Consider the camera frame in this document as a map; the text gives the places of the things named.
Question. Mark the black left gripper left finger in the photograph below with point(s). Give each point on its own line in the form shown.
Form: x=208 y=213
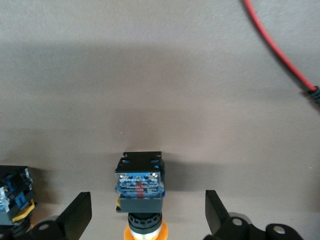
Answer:
x=73 y=215

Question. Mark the yellow push button switch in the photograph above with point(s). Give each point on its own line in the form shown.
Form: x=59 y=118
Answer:
x=15 y=200
x=138 y=202

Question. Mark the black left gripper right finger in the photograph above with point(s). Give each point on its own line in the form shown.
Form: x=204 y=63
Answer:
x=218 y=217

